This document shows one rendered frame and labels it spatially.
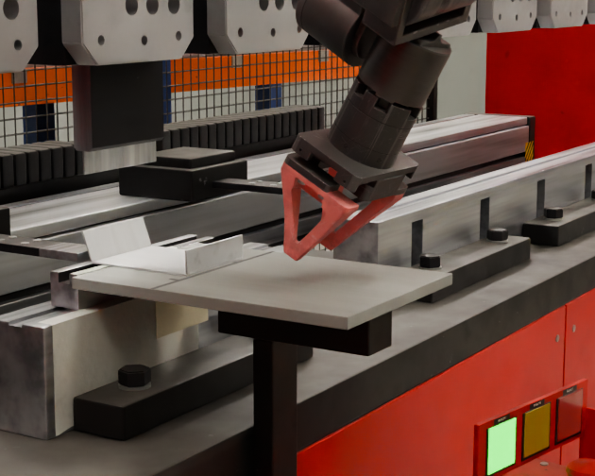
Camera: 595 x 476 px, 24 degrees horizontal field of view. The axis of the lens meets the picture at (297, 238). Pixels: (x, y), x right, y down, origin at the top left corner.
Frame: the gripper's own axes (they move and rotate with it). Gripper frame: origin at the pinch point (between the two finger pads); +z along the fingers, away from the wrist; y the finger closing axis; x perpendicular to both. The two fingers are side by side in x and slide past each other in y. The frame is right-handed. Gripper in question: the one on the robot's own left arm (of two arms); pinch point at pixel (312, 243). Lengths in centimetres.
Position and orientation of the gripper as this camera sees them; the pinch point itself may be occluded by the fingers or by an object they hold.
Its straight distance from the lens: 113.0
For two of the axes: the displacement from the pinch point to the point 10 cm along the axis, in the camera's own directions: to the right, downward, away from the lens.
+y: -5.3, 1.5, -8.3
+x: 7.4, 5.6, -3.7
